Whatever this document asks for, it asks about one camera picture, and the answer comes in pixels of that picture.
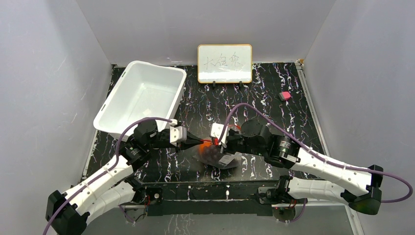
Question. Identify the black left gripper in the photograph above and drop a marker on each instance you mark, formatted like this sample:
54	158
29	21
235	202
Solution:
191	139

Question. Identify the orange toy fruit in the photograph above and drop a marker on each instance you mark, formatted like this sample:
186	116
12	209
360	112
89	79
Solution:
203	148

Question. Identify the clear zip top bag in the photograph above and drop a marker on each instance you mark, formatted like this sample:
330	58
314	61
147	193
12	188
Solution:
227	161

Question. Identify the dark red grape bunch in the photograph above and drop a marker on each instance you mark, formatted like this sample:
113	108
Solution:
213	155

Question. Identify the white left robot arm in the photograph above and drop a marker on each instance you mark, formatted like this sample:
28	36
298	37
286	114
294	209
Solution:
71	211

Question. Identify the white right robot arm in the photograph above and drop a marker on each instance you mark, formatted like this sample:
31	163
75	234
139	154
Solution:
355	187

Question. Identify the pink whiteboard eraser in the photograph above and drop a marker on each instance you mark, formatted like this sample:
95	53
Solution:
284	96

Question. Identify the white plastic bin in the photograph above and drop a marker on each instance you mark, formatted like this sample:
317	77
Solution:
143	90

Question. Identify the small whiteboard with writing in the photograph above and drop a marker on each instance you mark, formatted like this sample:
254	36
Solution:
221	64

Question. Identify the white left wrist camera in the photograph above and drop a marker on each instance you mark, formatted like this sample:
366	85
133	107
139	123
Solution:
178	133

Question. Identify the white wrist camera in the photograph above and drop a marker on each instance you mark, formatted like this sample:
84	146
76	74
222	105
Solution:
178	133
219	134

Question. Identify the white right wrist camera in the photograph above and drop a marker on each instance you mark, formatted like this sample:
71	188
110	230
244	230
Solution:
219	134

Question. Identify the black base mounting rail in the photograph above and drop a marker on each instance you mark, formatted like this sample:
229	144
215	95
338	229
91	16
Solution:
210	198

